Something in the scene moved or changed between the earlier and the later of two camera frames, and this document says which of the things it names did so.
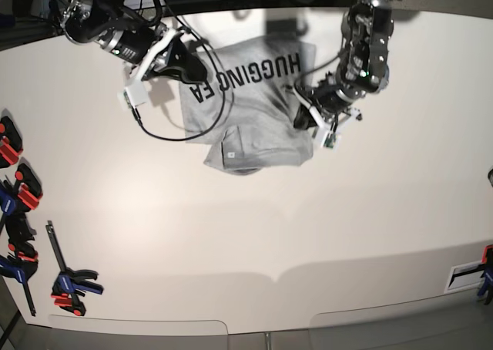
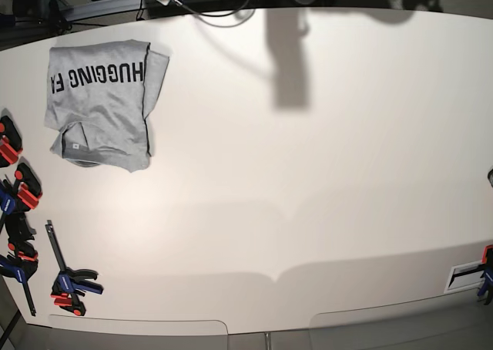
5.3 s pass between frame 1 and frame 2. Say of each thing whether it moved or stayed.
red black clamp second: stayed
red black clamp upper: stayed
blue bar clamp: stayed
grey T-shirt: moved
